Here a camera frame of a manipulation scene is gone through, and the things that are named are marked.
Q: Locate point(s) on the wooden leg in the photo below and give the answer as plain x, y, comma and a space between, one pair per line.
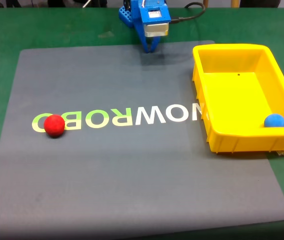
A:
235, 3
205, 3

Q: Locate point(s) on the grey mat with NOWROBO print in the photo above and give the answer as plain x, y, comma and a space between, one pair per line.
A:
122, 175

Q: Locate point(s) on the yellow plastic bin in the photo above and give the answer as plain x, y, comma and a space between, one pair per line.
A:
234, 100

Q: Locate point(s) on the blue foam ball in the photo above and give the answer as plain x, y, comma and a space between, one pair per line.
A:
274, 121

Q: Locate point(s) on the red foam ball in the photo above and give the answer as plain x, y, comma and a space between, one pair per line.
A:
54, 126

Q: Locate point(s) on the silver camera box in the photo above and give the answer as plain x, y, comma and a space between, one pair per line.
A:
156, 30

